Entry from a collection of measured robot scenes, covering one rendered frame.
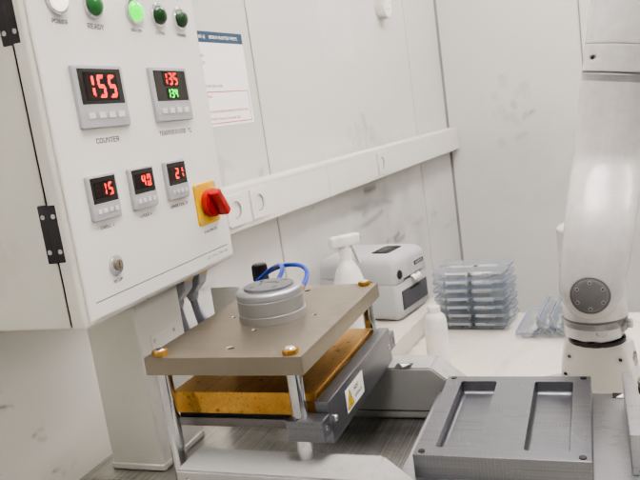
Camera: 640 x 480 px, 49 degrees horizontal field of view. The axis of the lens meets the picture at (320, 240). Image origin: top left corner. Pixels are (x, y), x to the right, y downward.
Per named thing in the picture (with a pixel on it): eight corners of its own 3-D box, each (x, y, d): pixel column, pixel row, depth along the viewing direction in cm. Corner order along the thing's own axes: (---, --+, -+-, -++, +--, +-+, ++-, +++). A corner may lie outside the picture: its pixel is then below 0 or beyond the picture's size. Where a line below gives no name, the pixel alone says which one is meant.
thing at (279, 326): (110, 436, 77) (87, 324, 75) (237, 341, 105) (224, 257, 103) (314, 445, 68) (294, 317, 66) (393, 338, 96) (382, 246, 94)
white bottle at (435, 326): (456, 369, 154) (449, 305, 152) (436, 374, 153) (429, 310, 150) (445, 362, 159) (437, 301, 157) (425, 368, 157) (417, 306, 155)
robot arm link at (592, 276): (664, 73, 77) (625, 331, 85) (655, 74, 92) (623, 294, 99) (578, 70, 81) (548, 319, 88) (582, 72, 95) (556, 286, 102)
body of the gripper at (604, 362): (641, 322, 97) (646, 398, 99) (566, 319, 103) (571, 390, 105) (630, 340, 91) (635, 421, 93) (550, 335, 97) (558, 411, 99)
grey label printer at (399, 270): (322, 319, 191) (313, 258, 188) (357, 298, 207) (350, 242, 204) (404, 323, 177) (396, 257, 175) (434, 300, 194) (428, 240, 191)
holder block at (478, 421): (414, 477, 69) (411, 453, 69) (450, 394, 87) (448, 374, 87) (594, 488, 63) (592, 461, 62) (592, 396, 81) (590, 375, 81)
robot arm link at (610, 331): (637, 307, 98) (638, 328, 98) (571, 305, 103) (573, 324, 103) (625, 326, 91) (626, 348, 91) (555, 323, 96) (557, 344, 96)
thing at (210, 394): (178, 425, 77) (163, 343, 76) (262, 354, 98) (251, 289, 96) (323, 430, 71) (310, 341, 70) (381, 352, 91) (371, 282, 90)
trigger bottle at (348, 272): (349, 339, 171) (334, 239, 166) (334, 331, 178) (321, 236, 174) (379, 330, 174) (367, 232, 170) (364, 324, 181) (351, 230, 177)
